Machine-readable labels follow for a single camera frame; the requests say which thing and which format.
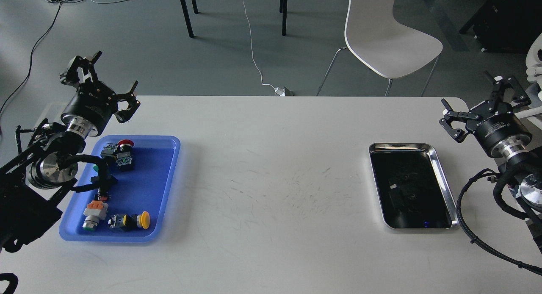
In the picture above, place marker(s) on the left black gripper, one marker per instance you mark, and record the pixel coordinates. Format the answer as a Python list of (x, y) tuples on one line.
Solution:
[(93, 100)]

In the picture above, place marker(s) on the white office chair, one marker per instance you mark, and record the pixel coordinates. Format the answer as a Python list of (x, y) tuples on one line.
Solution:
[(534, 76)]

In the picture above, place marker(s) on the black cabinet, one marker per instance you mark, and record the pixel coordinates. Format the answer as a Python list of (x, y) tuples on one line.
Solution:
[(506, 26)]

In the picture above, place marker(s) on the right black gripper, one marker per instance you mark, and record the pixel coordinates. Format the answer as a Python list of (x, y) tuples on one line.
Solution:
[(499, 131)]

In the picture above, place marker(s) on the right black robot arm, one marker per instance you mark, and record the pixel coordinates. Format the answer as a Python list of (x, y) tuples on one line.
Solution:
[(518, 189)]

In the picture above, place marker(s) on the silver metal tray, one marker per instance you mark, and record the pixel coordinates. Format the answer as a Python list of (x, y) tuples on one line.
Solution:
[(412, 188)]

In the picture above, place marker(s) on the blue plastic tray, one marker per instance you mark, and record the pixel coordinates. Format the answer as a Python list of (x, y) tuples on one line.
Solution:
[(145, 188)]

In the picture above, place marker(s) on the red mushroom push button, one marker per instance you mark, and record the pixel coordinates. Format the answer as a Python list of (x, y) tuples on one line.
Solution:
[(124, 155)]

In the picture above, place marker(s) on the yellow mushroom push button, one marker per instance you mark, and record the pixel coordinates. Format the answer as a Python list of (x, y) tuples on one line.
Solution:
[(125, 222)]

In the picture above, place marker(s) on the green push button switch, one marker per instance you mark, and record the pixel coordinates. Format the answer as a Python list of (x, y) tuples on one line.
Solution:
[(108, 155)]

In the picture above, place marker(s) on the black selector switch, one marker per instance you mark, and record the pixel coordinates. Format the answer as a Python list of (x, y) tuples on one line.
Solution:
[(103, 190)]

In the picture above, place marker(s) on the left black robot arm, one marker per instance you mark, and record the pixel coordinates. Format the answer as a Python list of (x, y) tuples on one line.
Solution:
[(35, 182)]

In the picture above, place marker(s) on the white plastic chair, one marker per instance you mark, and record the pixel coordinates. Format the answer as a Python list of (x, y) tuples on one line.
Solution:
[(387, 47)]

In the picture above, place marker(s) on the orange grey push button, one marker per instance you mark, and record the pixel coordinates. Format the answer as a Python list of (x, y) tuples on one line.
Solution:
[(94, 213)]

